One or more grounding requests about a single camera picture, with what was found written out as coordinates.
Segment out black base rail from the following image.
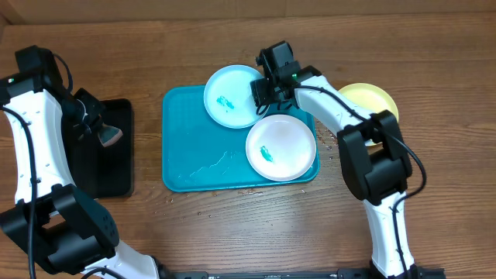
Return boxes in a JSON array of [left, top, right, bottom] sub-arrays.
[[172, 265, 446, 279]]

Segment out white plate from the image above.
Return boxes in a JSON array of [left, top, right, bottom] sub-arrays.
[[245, 115, 317, 182]]

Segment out teal plastic tray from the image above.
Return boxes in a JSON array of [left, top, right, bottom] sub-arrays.
[[161, 84, 321, 194]]

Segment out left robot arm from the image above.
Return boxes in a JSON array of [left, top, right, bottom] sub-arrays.
[[1, 75, 167, 278]]

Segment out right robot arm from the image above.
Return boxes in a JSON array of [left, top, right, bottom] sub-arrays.
[[250, 67, 415, 278]]

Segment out yellow-green plate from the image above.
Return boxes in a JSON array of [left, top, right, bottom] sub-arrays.
[[338, 82, 400, 147]]

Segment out dark scrubbing sponge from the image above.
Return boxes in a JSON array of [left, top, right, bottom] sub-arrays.
[[98, 123, 123, 147]]

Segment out light blue plate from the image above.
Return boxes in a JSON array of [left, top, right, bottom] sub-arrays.
[[203, 64, 265, 129]]

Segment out black plastic tray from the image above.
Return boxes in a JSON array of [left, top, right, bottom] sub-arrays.
[[62, 98, 134, 198]]

